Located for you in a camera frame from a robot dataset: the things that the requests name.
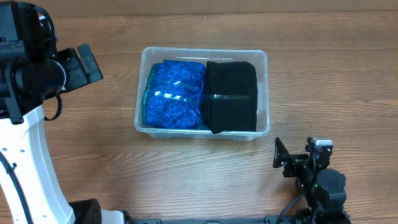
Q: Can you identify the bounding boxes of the blue denim jeans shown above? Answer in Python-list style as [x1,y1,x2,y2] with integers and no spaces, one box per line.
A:
[197,120,211,131]

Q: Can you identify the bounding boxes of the sparkly blue garment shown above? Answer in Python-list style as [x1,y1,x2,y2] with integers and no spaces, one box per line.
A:
[142,60,206,129]

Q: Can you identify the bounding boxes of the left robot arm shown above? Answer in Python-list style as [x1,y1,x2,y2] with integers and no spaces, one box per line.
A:
[1,1,128,223]

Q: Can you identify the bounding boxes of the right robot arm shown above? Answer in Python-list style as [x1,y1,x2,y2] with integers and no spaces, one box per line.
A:
[266,137,351,223]

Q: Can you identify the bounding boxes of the black garment top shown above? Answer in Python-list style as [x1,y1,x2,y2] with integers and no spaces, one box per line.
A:
[201,61,258,134]

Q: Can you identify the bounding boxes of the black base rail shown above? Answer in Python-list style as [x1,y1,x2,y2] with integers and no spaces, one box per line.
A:
[125,215,300,224]

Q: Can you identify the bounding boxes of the clear plastic storage bin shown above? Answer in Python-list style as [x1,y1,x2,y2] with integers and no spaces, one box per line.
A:
[134,47,271,141]

